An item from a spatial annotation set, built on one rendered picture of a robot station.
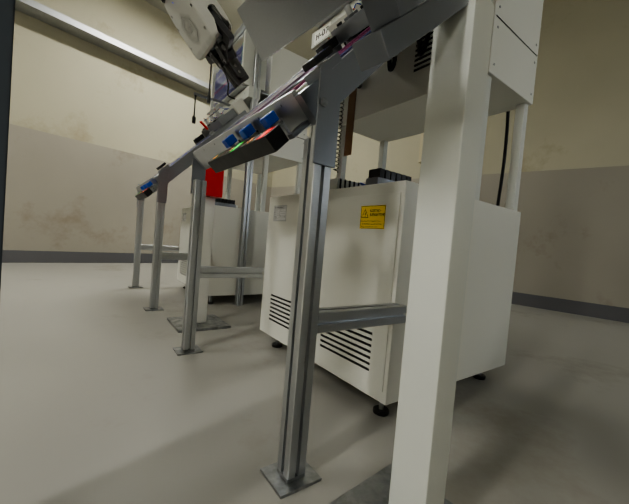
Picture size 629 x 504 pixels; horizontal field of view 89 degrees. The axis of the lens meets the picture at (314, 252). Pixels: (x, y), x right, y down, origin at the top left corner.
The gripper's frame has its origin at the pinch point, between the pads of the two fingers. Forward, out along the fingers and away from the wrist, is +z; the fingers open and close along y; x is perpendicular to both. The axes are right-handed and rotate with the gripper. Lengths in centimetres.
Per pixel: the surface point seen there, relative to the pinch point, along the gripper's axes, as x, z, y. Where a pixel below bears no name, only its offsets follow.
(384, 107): 69, 36, -31
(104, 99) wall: 73, -80, -374
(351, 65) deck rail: 17.9, 11.0, 9.8
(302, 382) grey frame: -33, 48, 13
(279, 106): 3.1, 9.2, 2.0
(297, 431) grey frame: -40, 54, 13
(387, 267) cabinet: 2, 54, 6
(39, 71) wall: 40, -123, -361
